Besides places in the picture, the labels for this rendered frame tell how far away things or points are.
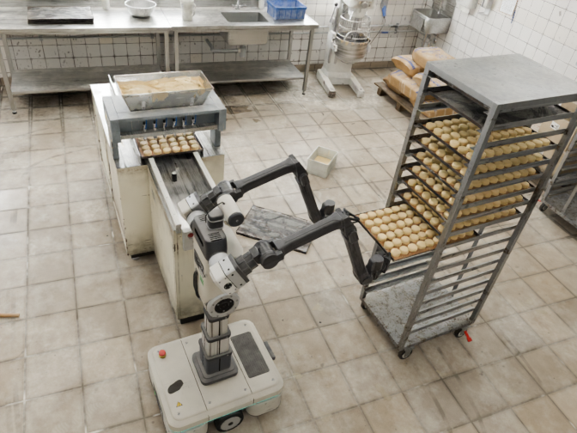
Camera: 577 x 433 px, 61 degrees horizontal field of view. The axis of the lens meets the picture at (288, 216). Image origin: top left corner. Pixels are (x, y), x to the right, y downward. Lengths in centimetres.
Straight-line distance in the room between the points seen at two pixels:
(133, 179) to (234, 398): 153
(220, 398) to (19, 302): 161
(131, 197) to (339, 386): 181
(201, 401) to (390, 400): 116
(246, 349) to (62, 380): 108
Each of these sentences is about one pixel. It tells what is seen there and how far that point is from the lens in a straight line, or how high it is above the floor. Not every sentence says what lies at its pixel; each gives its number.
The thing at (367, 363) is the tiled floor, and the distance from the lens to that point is 335.
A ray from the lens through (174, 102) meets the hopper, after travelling 324.
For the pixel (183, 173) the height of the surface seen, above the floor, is 84.
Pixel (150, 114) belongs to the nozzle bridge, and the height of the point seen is 118.
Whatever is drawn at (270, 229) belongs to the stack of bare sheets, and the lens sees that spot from 410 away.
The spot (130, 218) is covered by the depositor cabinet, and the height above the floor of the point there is 42.
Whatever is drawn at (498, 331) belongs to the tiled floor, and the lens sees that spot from 390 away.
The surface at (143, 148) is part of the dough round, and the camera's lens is 335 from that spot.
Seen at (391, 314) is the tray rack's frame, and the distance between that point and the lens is 346.
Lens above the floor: 264
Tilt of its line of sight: 38 degrees down
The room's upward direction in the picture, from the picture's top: 8 degrees clockwise
